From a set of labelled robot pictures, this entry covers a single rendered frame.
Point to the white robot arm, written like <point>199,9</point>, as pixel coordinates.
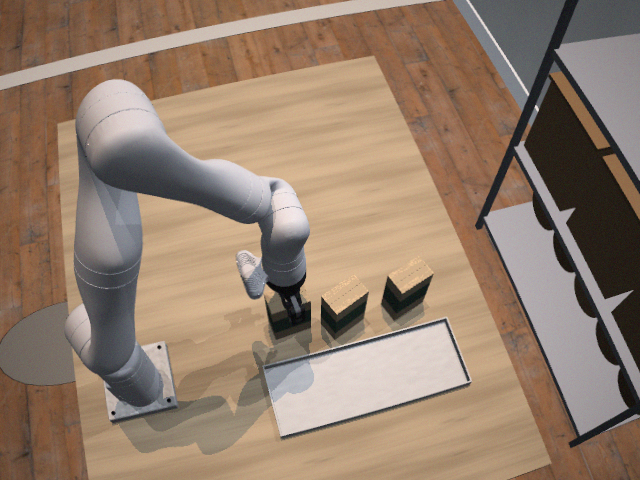
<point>127,147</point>

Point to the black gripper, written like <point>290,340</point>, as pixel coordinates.
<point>292,295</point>

